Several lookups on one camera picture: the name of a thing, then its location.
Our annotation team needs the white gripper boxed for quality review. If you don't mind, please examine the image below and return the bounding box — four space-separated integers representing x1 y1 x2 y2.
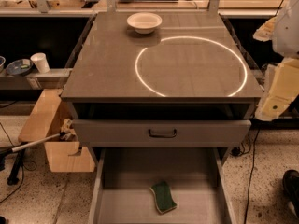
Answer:
253 0 299 121

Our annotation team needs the white paper cup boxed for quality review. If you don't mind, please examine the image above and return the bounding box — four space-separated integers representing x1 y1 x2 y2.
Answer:
31 52 50 74

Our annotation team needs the green scrubbing sponge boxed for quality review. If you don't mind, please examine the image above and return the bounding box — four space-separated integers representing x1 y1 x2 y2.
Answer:
149 181 177 214

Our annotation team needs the blue plate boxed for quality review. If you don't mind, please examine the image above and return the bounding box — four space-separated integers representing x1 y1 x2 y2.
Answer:
6 59 33 76

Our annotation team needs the black floor cable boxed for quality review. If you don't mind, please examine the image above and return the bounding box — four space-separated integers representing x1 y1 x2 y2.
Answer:
242 128 261 224

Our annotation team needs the white paper bowl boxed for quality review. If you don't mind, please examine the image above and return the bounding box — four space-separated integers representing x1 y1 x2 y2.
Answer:
127 12 163 35

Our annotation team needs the top drawer with black handle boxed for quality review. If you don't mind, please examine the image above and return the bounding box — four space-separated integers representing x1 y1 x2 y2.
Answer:
73 119 251 147

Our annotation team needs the metal pole with black stand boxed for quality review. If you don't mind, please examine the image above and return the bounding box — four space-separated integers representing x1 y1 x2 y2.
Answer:
0 132 67 186

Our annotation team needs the black shoe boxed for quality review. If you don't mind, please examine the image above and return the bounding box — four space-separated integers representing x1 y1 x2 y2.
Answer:
282 170 299 217

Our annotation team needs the grey side shelf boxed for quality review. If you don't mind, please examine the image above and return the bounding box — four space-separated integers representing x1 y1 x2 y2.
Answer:
0 68 72 90

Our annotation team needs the grey drawer cabinet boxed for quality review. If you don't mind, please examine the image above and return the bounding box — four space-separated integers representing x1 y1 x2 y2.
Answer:
60 11 265 157

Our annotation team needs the open grey middle drawer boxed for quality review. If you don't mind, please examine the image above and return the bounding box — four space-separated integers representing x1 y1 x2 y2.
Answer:
89 148 237 224

